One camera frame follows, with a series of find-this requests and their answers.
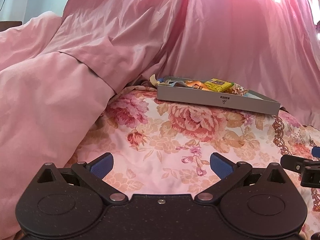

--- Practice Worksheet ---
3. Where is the grey tin tray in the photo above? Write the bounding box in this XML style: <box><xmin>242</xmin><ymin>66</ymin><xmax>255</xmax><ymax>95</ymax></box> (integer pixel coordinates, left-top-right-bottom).
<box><xmin>156</xmin><ymin>75</ymin><xmax>281</xmax><ymax>116</ymax></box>

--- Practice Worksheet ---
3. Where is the floral bedsheet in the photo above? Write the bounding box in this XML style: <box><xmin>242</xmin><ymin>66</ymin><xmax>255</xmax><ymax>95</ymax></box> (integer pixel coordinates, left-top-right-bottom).
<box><xmin>64</xmin><ymin>84</ymin><xmax>320</xmax><ymax>240</ymax></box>

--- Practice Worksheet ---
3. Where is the yellow snack packet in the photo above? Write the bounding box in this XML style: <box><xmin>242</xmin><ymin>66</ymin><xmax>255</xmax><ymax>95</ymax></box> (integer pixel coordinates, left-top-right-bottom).
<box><xmin>204</xmin><ymin>78</ymin><xmax>236</xmax><ymax>92</ymax></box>

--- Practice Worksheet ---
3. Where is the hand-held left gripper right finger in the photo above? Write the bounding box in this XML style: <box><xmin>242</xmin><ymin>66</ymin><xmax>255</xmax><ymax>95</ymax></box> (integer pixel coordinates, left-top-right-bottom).
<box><xmin>194</xmin><ymin>152</ymin><xmax>287</xmax><ymax>205</ymax></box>

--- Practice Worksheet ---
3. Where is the dark wooden headboard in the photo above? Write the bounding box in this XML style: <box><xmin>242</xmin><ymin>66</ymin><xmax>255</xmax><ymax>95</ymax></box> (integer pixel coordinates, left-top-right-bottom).
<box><xmin>0</xmin><ymin>20</ymin><xmax>23</xmax><ymax>32</ymax></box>

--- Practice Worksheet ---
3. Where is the orange snack packet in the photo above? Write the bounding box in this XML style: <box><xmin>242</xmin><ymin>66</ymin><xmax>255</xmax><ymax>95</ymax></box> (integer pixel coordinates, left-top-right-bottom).
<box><xmin>184</xmin><ymin>79</ymin><xmax>208</xmax><ymax>91</ymax></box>

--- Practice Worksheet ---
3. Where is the pink satin curtain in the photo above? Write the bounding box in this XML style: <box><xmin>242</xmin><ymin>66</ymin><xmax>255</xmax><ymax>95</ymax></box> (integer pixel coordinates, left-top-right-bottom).
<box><xmin>45</xmin><ymin>0</ymin><xmax>320</xmax><ymax>128</ymax></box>

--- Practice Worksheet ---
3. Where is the polka dot cracker packet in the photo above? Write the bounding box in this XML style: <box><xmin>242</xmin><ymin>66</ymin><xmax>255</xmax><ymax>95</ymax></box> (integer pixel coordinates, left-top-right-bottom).
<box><xmin>228</xmin><ymin>83</ymin><xmax>251</xmax><ymax>96</ymax></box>

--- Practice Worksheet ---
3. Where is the pink duvet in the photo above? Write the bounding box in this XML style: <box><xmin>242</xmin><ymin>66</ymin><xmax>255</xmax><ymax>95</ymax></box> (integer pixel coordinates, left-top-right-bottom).
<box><xmin>0</xmin><ymin>11</ymin><xmax>119</xmax><ymax>234</ymax></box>

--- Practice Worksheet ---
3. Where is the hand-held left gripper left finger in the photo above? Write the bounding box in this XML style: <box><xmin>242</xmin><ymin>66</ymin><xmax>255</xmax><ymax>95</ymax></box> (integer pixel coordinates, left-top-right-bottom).
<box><xmin>37</xmin><ymin>152</ymin><xmax>129</xmax><ymax>205</ymax></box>

